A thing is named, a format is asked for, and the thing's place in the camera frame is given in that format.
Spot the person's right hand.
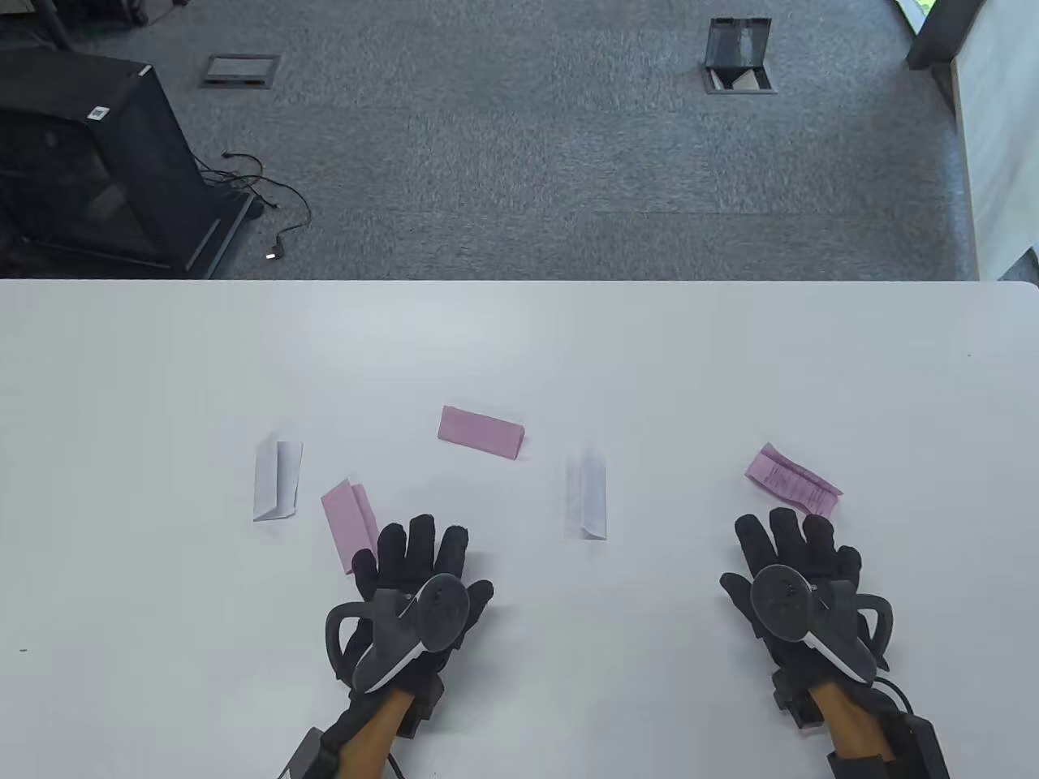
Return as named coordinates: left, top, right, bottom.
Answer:
left=721, top=508, right=863, bottom=674

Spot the person's left hand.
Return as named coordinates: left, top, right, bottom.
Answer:
left=349, top=514, right=494, bottom=682

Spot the black floor cable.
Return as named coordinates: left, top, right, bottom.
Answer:
left=197, top=151, right=313, bottom=262

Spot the open grey floor socket box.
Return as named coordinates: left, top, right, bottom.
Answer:
left=703, top=17, right=778, bottom=96

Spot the white partition panel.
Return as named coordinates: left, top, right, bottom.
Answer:
left=950, top=0, right=1039, bottom=281

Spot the white paper invoice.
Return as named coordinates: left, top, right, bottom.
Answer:
left=564, top=451, right=608, bottom=542
left=252, top=441, right=304, bottom=522

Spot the black wrist pack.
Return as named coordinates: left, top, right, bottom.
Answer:
left=280, top=728, right=327, bottom=779
left=881, top=712, right=951, bottom=779

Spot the black wrist strap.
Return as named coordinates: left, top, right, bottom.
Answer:
left=826, top=751, right=902, bottom=779
left=321, top=702, right=362, bottom=779

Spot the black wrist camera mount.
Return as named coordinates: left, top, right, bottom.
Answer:
left=771, top=669, right=822, bottom=735
left=398, top=678, right=446, bottom=739

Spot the pink paper invoice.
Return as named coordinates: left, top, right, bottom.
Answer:
left=438, top=405, right=527, bottom=462
left=321, top=480, right=381, bottom=575
left=745, top=442, right=843, bottom=520

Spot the person's right forearm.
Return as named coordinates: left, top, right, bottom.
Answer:
left=812, top=678, right=894, bottom=764

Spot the closed grey floor socket box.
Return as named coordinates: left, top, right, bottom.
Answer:
left=200, top=54, right=282, bottom=89

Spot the person's left forearm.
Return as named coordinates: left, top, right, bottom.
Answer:
left=337, top=690, right=415, bottom=779

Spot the black wrist pack cable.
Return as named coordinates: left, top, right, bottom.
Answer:
left=873, top=678, right=916, bottom=719

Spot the dark grey pillar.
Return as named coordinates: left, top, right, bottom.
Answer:
left=905, top=0, right=987, bottom=70

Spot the black cabinet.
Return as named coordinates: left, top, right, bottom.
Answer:
left=0, top=45, right=254, bottom=279

